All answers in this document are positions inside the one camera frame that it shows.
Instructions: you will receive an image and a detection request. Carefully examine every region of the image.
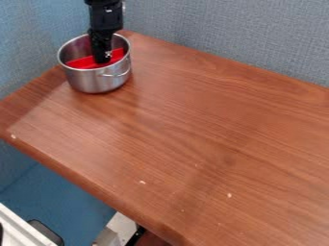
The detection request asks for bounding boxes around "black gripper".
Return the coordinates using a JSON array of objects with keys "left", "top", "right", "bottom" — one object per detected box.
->
[{"left": 83, "top": 0, "right": 123, "bottom": 63}]

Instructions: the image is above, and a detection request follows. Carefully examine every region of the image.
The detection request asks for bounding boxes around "red plastic block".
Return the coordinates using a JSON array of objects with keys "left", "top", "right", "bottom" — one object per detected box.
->
[{"left": 65, "top": 48, "right": 124, "bottom": 69}]

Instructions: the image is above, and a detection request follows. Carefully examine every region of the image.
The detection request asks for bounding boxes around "metal pot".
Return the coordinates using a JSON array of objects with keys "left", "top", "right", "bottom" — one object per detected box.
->
[{"left": 56, "top": 34, "right": 132, "bottom": 94}]

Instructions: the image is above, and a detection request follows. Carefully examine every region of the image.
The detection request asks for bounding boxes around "white box bottom left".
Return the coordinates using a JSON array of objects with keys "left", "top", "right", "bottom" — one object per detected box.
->
[{"left": 0, "top": 203, "right": 64, "bottom": 246}]

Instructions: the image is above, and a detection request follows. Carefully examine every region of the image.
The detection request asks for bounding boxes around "white table leg bracket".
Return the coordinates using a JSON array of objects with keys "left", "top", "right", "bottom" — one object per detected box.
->
[{"left": 91, "top": 212, "right": 145, "bottom": 246}]

